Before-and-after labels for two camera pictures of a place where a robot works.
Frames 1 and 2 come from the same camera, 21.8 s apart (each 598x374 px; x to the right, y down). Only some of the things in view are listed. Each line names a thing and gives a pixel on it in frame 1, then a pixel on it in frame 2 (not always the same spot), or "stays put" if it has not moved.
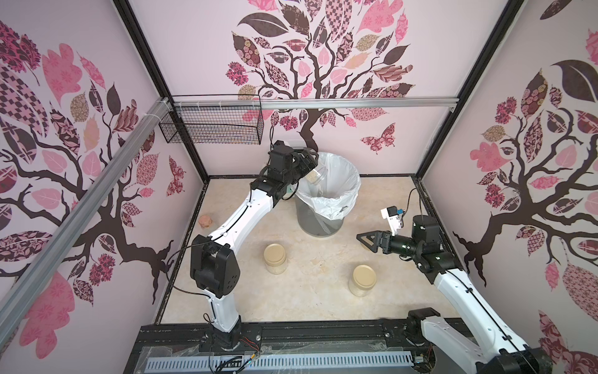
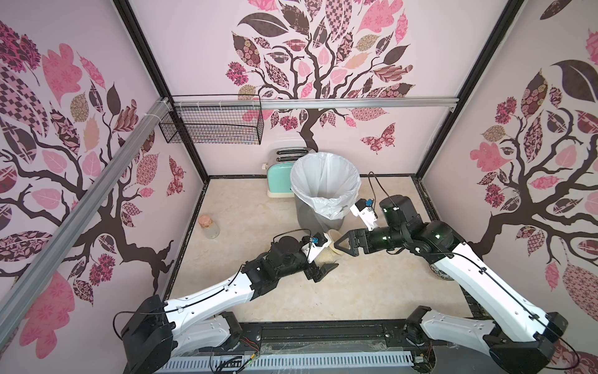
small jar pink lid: x=205 y=221 stays put
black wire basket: x=213 y=125 stays put
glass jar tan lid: x=364 y=278 -> x=332 y=235
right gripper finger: x=377 y=239 -> x=353 y=236
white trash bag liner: x=332 y=187 stays put
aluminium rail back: x=317 y=104 stays put
